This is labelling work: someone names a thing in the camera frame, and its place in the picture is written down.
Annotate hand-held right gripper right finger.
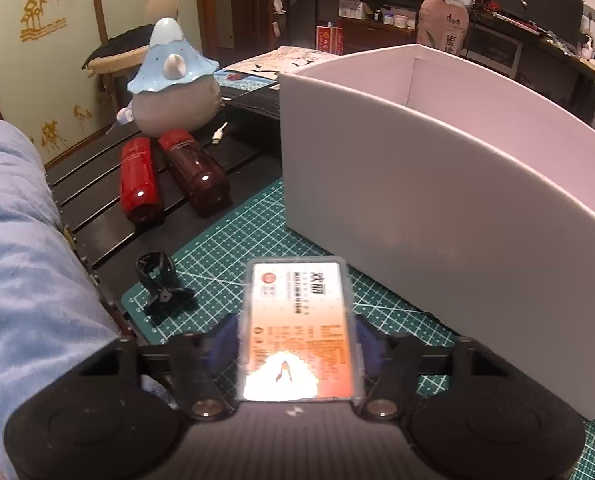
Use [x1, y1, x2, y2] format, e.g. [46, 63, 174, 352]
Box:
[352, 315, 511, 421]

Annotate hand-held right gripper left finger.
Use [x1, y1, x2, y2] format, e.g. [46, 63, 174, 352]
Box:
[80, 313, 242, 421]

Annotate clear case with orange card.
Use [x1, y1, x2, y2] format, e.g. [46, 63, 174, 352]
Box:
[238, 258, 363, 403]

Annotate small black figurine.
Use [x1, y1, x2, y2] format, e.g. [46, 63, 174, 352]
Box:
[136, 251, 197, 317]

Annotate white cardboard box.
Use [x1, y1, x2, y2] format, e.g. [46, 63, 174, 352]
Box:
[279, 44, 595, 420]

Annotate green cutting mat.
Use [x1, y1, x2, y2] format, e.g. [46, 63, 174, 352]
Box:
[122, 177, 595, 480]

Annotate red plastic bottle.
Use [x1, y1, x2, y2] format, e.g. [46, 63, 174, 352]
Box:
[158, 130, 232, 217]
[121, 136, 166, 225]

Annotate light blue cloth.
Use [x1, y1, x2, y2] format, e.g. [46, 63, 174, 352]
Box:
[0, 119, 128, 480]

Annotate flat black box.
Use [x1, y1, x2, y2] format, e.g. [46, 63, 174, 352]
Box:
[226, 85, 282, 121]

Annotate blue-hatted round white figure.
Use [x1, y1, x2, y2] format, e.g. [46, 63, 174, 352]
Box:
[119, 17, 222, 138]

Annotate blue printed packet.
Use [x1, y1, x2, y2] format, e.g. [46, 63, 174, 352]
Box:
[212, 69, 280, 94]

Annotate ink drawing papers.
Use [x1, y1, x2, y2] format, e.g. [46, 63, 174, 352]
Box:
[256, 46, 339, 81]

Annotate wooden stool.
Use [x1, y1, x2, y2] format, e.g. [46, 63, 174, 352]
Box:
[88, 45, 151, 111]

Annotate red gift box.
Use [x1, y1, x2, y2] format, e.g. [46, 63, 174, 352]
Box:
[316, 24, 345, 55]

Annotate black seat cushion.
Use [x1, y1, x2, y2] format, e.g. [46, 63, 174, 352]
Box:
[82, 30, 154, 68]

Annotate pink bottle vase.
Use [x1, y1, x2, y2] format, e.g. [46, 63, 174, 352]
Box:
[416, 0, 471, 57]

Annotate white carton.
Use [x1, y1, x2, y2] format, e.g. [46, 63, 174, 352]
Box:
[337, 0, 374, 20]

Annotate gold-print panel door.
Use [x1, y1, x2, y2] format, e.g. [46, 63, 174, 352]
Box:
[0, 0, 109, 163]

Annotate black computer desk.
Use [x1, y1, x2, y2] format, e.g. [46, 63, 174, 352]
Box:
[278, 0, 595, 126]

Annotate black computer monitor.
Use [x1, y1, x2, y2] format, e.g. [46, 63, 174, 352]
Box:
[492, 0, 586, 43]

